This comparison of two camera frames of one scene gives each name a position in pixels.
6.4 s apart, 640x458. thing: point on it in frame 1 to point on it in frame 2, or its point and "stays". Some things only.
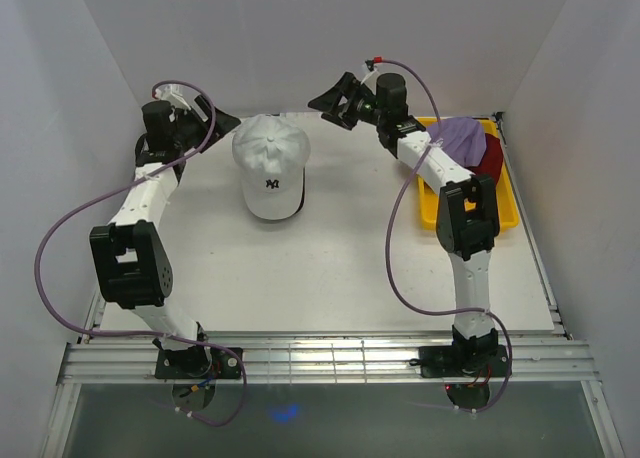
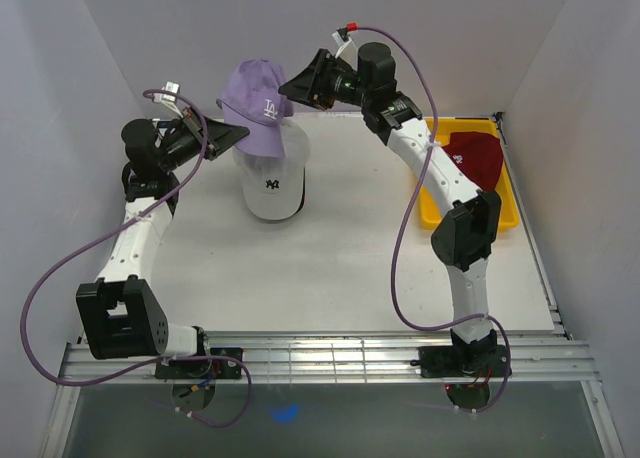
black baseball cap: (303, 192) stays
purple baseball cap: (463, 136) to (250, 97)
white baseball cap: (271, 151) stays
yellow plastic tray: (508, 207) stays
